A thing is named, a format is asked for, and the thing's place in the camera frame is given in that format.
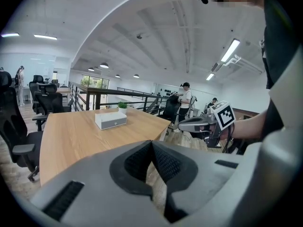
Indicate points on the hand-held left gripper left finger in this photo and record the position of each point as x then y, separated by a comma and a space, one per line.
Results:
94, 185

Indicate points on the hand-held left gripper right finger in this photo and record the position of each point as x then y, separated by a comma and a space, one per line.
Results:
208, 174

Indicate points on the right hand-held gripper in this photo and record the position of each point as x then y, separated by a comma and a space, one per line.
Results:
223, 115

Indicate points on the grey drawer front with knob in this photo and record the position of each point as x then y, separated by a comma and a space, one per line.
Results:
113, 124

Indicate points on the grey drawer box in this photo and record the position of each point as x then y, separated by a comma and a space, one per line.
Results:
109, 116

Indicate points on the person's right forearm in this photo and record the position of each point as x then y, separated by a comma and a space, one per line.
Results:
248, 124

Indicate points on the person's right hand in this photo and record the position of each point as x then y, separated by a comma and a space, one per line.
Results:
214, 131

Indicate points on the white table leg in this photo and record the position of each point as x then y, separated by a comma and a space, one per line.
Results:
163, 134

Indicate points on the ceiling strip light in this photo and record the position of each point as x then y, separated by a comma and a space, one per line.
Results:
210, 76
10, 34
230, 50
45, 37

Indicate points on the green plant in white pot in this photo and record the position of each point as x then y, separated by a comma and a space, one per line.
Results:
122, 106

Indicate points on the white ceiling pipe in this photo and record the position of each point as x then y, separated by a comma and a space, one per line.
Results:
236, 60

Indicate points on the black metal railing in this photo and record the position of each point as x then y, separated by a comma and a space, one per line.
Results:
94, 91

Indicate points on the black mesh office chair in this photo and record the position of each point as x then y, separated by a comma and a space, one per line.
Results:
14, 131

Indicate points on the light wooden desk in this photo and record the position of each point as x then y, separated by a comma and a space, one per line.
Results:
63, 90

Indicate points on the round ceiling fixture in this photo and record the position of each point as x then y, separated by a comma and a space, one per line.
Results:
139, 36

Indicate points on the window with green view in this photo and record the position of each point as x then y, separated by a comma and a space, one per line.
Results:
94, 81

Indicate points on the person's black clothing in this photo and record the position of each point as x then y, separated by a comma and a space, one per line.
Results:
281, 32

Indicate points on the white wall panel black pegs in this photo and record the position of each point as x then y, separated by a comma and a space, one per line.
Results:
168, 91

